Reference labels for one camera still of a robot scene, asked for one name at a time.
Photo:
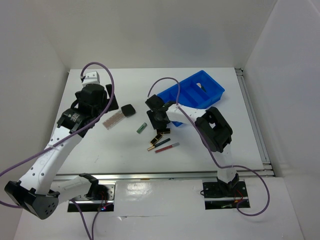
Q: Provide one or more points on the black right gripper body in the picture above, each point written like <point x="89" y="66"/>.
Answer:
<point x="155" y="121"/>

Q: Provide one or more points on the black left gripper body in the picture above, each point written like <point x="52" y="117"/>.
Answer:
<point x="103" y="107"/>

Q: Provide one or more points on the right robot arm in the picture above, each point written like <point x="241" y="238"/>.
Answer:
<point x="213" y="129"/>

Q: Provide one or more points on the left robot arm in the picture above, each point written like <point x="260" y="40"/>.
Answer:
<point x="35" y="191"/>

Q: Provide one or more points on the clear nude eyeshadow palette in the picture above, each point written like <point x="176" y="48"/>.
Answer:
<point x="113" y="120"/>

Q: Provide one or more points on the black square compact case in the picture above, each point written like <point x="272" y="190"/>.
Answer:
<point x="128" y="110"/>

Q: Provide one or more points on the black gold square lipstick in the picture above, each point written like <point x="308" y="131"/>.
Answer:
<point x="163" y="131"/>

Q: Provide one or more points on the green lip balm tube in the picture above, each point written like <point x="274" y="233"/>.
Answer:
<point x="141" y="128"/>

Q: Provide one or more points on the gold capped dark pencil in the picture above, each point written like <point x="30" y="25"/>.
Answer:
<point x="158" y="144"/>

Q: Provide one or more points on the red silver lip gloss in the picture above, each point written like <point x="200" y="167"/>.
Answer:
<point x="167" y="147"/>

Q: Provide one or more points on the blue divided plastic bin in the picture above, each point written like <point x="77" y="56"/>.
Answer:
<point x="193" y="96"/>

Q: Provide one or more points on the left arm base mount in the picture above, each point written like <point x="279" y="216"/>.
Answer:
<point x="103" y="201"/>

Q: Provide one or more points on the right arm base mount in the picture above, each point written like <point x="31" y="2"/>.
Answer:
<point x="217" y="199"/>

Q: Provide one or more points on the aluminium front rail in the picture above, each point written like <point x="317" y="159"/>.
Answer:
<point x="166" y="175"/>

